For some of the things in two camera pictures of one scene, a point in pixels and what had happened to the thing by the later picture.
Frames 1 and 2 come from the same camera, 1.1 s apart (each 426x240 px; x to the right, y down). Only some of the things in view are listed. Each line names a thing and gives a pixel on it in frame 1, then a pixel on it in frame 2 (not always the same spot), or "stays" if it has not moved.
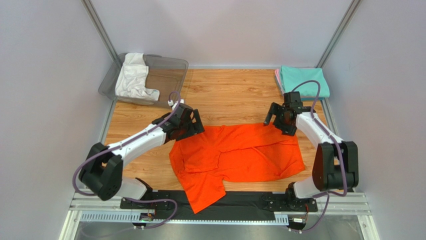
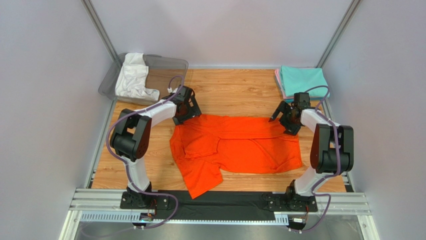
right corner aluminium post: (339, 33) stays
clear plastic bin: (166, 75) stays
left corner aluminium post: (100, 27) stays
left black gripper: (195, 128) -> (194, 110)
